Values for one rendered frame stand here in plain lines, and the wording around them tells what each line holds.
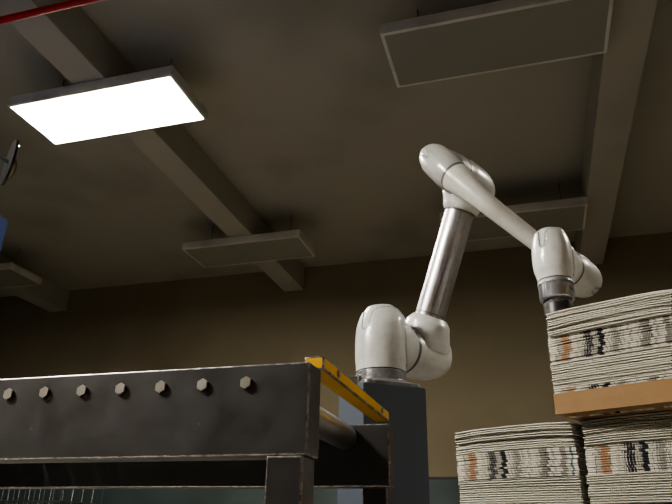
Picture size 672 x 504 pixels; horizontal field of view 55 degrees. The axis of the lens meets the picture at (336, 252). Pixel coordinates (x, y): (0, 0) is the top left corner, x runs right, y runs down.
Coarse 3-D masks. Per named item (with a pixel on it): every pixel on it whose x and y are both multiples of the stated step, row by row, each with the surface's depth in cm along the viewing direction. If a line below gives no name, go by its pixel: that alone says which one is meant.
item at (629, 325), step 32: (576, 320) 141; (608, 320) 136; (640, 320) 132; (576, 352) 140; (608, 352) 135; (640, 352) 131; (576, 384) 138; (608, 384) 133; (576, 416) 137; (608, 416) 135
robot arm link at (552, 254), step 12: (552, 228) 173; (540, 240) 173; (552, 240) 171; (564, 240) 171; (540, 252) 171; (552, 252) 169; (564, 252) 169; (540, 264) 170; (552, 264) 168; (564, 264) 168; (576, 264) 172; (540, 276) 170; (552, 276) 168; (576, 276) 173
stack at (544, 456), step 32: (640, 416) 131; (480, 448) 149; (512, 448) 144; (544, 448) 140; (576, 448) 136; (608, 448) 133; (640, 448) 130; (480, 480) 147; (512, 480) 142; (544, 480) 138; (576, 480) 134; (608, 480) 130; (640, 480) 127
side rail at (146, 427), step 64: (0, 384) 99; (64, 384) 96; (128, 384) 93; (192, 384) 90; (256, 384) 87; (0, 448) 95; (64, 448) 92; (128, 448) 89; (192, 448) 86; (256, 448) 84
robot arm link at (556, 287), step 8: (544, 280) 169; (552, 280) 167; (560, 280) 167; (568, 280) 167; (544, 288) 168; (552, 288) 166; (560, 288) 166; (568, 288) 166; (544, 296) 168; (552, 296) 166; (560, 296) 166; (568, 296) 166
